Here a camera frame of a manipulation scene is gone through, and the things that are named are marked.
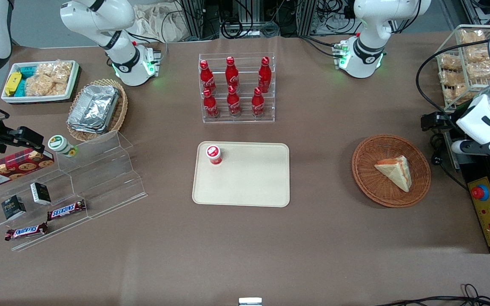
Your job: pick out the bagged fried snack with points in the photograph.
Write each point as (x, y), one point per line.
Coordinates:
(472, 37)
(452, 78)
(478, 54)
(481, 71)
(457, 94)
(450, 62)

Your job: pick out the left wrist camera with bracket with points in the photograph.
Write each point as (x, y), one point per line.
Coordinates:
(483, 148)

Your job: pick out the red cola bottle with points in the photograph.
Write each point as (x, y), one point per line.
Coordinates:
(264, 76)
(233, 104)
(232, 74)
(207, 78)
(211, 106)
(257, 105)

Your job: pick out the stack of foil trays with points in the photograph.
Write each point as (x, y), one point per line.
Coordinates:
(94, 108)

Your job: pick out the Snickers bar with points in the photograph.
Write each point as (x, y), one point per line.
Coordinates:
(26, 232)
(66, 210)

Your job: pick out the beige cloth bag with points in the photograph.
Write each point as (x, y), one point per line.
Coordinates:
(160, 23)

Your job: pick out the teal snack packet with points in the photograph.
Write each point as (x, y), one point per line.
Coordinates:
(26, 74)

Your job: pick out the clear acrylic bottle rack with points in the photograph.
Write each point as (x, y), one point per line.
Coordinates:
(238, 119)

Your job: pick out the round brown wicker basket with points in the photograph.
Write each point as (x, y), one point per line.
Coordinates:
(368, 178)

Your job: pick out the small white metal object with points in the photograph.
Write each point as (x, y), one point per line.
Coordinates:
(250, 301)

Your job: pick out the beige plastic tray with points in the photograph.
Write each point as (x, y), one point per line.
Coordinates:
(249, 178)

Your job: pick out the green white yoghurt cup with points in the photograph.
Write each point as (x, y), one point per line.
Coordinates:
(60, 144)

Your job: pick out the yellow snack packet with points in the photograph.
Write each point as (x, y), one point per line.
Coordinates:
(12, 83)

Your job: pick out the red emergency stop button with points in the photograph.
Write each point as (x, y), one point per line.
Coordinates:
(480, 193)

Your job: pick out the small red white cup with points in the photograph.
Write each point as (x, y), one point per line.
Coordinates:
(214, 154)

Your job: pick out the clear acrylic stepped shelf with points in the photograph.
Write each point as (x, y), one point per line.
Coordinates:
(104, 182)

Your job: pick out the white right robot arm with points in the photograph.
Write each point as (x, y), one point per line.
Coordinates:
(100, 17)

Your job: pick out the clear bag of crackers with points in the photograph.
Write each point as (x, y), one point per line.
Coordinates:
(49, 78)

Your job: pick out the oval light wicker basket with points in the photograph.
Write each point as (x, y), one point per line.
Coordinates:
(119, 114)

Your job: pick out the red tartan cookie box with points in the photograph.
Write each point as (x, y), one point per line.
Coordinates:
(11, 170)

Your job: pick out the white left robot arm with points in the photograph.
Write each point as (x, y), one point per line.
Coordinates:
(372, 25)

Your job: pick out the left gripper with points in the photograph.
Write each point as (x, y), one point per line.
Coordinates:
(447, 120)

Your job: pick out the black appliance box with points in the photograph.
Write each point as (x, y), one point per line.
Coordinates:
(466, 170)

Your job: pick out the triangular sandwich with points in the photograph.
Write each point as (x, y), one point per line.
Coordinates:
(394, 172)

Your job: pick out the small black carton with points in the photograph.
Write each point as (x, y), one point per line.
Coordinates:
(41, 193)
(13, 208)

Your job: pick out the white rectangular snack bin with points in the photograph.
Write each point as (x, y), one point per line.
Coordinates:
(36, 99)

